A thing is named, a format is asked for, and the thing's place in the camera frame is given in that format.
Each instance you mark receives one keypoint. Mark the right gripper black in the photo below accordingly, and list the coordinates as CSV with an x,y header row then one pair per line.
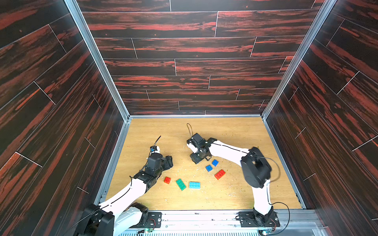
x,y
198,152

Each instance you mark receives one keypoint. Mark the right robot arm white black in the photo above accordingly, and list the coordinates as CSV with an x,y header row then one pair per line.
x,y
255,167

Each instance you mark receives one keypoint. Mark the blue small lego brick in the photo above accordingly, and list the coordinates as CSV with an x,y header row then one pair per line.
x,y
209,168
215,162

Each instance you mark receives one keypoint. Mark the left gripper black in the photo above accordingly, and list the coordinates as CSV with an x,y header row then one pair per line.
x,y
167,162

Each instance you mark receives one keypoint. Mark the aluminium front rail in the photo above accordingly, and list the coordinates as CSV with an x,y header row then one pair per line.
x,y
293,222

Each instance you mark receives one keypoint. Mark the small red lego brick lower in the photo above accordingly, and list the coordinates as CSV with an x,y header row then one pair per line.
x,y
167,180

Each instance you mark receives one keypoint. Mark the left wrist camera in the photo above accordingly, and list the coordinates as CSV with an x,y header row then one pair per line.
x,y
154,149

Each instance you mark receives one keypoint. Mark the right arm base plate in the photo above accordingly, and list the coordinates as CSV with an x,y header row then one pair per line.
x,y
253,218

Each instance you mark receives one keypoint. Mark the cyan lego brick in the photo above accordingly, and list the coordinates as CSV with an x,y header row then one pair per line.
x,y
194,185

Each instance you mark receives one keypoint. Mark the red long lego brick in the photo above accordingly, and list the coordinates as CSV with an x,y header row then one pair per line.
x,y
219,174

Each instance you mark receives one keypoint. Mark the green long lego brick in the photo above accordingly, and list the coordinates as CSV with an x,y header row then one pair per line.
x,y
181,184

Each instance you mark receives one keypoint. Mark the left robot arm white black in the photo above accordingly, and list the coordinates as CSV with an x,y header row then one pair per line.
x,y
121,212

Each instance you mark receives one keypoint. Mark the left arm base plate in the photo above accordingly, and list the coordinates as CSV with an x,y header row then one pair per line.
x,y
150,220

